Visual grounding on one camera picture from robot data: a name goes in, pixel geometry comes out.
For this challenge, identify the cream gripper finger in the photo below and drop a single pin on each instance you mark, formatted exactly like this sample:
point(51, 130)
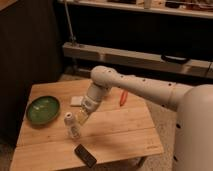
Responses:
point(82, 117)

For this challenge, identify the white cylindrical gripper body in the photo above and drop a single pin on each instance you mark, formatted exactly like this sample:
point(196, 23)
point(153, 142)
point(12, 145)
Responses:
point(93, 98)

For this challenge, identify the small white bottle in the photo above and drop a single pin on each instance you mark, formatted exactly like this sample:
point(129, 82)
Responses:
point(72, 125)

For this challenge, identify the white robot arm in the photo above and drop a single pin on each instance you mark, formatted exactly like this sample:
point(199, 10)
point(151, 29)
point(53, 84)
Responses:
point(193, 147)

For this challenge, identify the green bowl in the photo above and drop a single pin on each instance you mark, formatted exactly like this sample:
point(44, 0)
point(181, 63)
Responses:
point(43, 110)

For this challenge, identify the black phone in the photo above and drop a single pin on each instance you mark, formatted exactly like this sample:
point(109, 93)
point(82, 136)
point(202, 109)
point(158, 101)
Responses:
point(85, 156)

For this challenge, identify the wooden table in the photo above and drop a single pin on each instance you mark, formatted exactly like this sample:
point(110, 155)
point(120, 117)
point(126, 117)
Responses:
point(112, 133)

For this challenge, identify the black object on shelf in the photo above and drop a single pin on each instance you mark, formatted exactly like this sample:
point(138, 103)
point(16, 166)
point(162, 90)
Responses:
point(174, 59)

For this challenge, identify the metal shelf unit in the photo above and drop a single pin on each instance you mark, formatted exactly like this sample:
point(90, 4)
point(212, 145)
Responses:
point(132, 36)

